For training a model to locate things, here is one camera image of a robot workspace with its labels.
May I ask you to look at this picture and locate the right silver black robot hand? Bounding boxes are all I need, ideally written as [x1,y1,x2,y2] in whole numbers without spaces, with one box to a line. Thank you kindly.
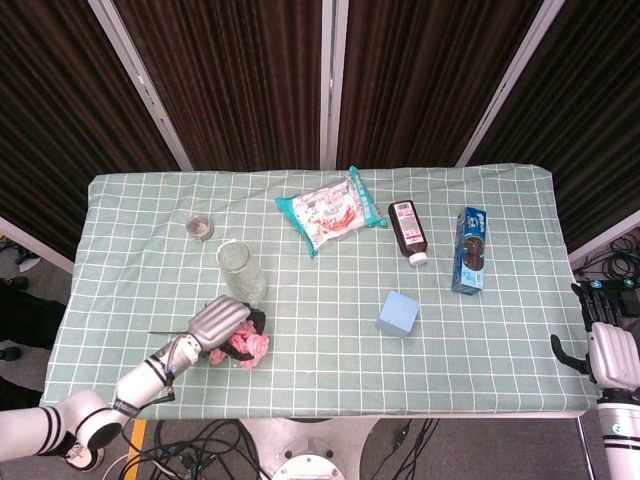
[549,281,640,393]

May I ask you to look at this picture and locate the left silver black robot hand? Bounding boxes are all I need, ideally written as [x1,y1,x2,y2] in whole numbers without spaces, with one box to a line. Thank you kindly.
[187,294,268,361]

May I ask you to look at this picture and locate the pink rose bouquet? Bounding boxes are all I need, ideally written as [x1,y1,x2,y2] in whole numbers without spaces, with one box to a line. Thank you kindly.
[147,319,270,370]

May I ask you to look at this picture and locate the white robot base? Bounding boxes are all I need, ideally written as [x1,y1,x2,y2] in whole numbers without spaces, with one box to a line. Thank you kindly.
[237,417,381,480]

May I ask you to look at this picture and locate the clear glass jar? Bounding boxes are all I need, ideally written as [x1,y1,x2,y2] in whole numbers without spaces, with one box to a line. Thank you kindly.
[215,239,269,303]

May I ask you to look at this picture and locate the small round glass lid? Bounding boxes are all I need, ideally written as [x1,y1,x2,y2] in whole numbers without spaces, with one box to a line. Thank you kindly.
[186,214,216,243]

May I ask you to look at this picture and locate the green checkered tablecloth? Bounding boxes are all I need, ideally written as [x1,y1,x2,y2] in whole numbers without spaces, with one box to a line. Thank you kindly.
[38,161,599,420]

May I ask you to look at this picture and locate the yellow floor tape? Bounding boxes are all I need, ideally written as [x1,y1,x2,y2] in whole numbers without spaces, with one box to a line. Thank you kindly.
[126,418,149,466]

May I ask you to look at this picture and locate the teal white snack bag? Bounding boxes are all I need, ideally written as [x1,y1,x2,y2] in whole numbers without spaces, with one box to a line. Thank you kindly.
[275,165,389,259]

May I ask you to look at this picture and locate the blue cookie box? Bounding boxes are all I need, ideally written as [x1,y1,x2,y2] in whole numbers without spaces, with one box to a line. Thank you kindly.
[451,206,489,295]

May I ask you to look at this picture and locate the light blue cube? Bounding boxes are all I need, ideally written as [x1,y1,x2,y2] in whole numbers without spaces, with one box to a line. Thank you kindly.
[375,290,420,339]

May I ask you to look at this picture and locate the brown bottle white cap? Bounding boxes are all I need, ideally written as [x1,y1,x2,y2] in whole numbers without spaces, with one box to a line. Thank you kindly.
[388,200,430,266]

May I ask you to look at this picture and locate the dark brown curtain panel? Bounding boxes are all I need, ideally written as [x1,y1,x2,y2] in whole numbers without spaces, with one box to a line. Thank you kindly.
[0,0,182,261]
[335,0,547,171]
[468,0,640,254]
[113,0,325,172]

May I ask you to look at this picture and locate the black cable bundle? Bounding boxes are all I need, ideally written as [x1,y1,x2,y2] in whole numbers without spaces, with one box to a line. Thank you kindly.
[574,235,640,286]

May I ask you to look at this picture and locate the black floor cables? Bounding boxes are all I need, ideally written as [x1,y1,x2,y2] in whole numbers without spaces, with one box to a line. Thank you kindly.
[117,418,266,480]

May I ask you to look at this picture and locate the white floor cable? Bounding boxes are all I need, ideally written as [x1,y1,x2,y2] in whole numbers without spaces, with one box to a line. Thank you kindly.
[101,451,187,480]

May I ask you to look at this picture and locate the white partition frame post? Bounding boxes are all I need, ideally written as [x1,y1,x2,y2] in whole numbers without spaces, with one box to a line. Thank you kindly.
[87,0,194,172]
[453,0,568,168]
[318,0,350,171]

